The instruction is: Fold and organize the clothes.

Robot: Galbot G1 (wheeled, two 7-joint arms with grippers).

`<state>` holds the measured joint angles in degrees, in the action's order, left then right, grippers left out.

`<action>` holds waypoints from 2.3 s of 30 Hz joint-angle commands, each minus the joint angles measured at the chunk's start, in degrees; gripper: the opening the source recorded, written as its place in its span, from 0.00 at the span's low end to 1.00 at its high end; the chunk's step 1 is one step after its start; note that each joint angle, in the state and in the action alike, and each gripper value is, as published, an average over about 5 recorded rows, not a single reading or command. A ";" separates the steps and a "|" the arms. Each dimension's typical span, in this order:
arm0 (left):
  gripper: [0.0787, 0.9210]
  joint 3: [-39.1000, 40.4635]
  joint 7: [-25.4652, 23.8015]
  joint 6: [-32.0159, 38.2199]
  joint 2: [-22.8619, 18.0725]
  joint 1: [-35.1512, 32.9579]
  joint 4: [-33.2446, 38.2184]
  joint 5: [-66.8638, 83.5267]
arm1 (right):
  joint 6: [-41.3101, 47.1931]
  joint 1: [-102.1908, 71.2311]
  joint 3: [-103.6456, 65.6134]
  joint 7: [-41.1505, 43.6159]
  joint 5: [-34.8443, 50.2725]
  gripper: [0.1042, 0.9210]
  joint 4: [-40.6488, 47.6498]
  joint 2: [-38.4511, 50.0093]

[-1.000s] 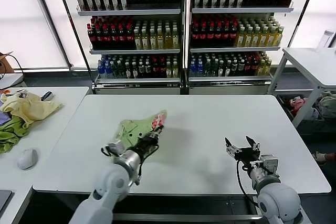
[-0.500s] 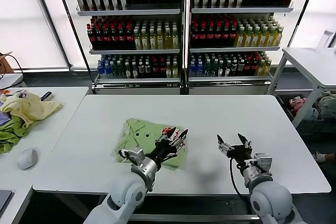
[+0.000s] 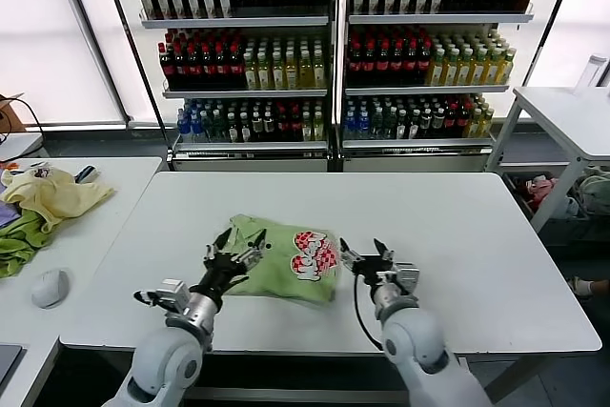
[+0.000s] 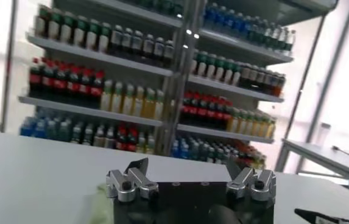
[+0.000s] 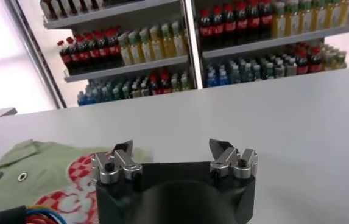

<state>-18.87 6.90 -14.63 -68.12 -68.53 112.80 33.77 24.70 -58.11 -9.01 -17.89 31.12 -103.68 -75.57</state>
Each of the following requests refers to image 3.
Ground pink clothes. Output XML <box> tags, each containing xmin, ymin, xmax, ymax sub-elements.
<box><xmin>523</xmin><ymin>176</ymin><xmax>559</xmax><ymax>208</ymax></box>

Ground dark window frame bar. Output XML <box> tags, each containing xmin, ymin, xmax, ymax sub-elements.
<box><xmin>96</xmin><ymin>0</ymin><xmax>178</xmax><ymax>165</ymax></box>
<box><xmin>519</xmin><ymin>0</ymin><xmax>583</xmax><ymax>90</ymax></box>
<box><xmin>51</xmin><ymin>0</ymin><xmax>134</xmax><ymax>127</ymax></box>

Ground purple cloth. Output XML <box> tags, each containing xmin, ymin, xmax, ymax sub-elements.
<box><xmin>0</xmin><ymin>201</ymin><xmax>23</xmax><ymax>227</ymax></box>

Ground grey drinks shelf unit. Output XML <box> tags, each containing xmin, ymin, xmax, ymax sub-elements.
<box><xmin>335</xmin><ymin>0</ymin><xmax>535</xmax><ymax>173</ymax></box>
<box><xmin>137</xmin><ymin>0</ymin><xmax>335</xmax><ymax>173</ymax></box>

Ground white computer mouse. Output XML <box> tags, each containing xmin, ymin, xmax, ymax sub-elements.
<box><xmin>30</xmin><ymin>269</ymin><xmax>71</xmax><ymax>311</ymax></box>

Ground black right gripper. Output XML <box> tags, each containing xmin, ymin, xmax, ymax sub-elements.
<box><xmin>338</xmin><ymin>237</ymin><xmax>407</xmax><ymax>293</ymax></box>

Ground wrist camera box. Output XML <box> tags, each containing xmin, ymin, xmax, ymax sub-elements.
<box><xmin>132</xmin><ymin>277</ymin><xmax>192</xmax><ymax>316</ymax></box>
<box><xmin>391</xmin><ymin>261</ymin><xmax>424</xmax><ymax>293</ymax></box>

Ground pale yellow garment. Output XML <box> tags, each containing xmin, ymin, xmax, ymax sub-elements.
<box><xmin>0</xmin><ymin>167</ymin><xmax>116</xmax><ymax>235</ymax></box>

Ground brown cardboard box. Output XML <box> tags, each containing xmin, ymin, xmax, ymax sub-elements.
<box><xmin>0</xmin><ymin>92</ymin><xmax>28</xmax><ymax>134</ymax></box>

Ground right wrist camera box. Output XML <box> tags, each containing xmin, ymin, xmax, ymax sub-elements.
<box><xmin>391</xmin><ymin>261</ymin><xmax>424</xmax><ymax>293</ymax></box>

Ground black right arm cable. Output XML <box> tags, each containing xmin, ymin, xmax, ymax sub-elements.
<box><xmin>352</xmin><ymin>273</ymin><xmax>386</xmax><ymax>352</ymax></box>

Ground lime green cloth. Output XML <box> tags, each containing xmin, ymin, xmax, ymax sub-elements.
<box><xmin>0</xmin><ymin>209</ymin><xmax>54</xmax><ymax>280</ymax></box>

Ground light green t-shirt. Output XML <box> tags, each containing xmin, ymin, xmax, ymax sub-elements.
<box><xmin>209</xmin><ymin>214</ymin><xmax>345</xmax><ymax>304</ymax></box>

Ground thin black cable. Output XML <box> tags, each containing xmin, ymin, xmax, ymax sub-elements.
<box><xmin>0</xmin><ymin>96</ymin><xmax>50</xmax><ymax>160</ymax></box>

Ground dark grey tablet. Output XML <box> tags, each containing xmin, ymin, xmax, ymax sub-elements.
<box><xmin>0</xmin><ymin>344</ymin><xmax>26</xmax><ymax>382</ymax></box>

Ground pale green bag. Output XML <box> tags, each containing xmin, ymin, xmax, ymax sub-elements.
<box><xmin>569</xmin><ymin>166</ymin><xmax>610</xmax><ymax>217</ymax></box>

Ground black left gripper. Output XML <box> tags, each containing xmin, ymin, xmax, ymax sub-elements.
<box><xmin>190</xmin><ymin>228</ymin><xmax>268</xmax><ymax>302</ymax></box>

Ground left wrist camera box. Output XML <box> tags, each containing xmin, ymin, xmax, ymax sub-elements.
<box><xmin>132</xmin><ymin>277</ymin><xmax>192</xmax><ymax>316</ymax></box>

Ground white side table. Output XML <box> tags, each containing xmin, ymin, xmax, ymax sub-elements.
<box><xmin>485</xmin><ymin>86</ymin><xmax>610</xmax><ymax>234</ymax></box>

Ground black storage bin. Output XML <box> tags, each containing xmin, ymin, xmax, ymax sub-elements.
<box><xmin>502</xmin><ymin>171</ymin><xmax>592</xmax><ymax>236</ymax></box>

